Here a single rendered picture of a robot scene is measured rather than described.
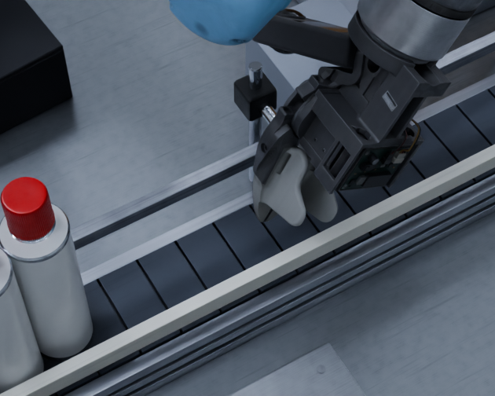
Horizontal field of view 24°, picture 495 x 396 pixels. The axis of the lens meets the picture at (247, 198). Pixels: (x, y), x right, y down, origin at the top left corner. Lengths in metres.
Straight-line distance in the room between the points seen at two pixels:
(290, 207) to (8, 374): 0.26
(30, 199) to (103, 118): 0.37
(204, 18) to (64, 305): 0.27
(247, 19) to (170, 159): 0.43
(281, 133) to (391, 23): 0.13
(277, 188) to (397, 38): 0.18
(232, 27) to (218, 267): 0.33
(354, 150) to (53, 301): 0.25
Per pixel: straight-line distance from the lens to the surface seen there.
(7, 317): 0.85
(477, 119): 1.11
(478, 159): 1.04
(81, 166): 1.13
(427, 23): 0.82
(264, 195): 0.94
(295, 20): 0.91
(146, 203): 0.94
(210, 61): 1.21
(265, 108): 1.00
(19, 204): 0.80
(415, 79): 0.83
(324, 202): 0.94
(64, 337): 0.93
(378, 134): 0.85
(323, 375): 0.95
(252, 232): 1.02
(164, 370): 0.98
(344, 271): 1.02
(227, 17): 0.72
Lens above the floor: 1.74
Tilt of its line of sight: 55 degrees down
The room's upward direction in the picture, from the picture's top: straight up
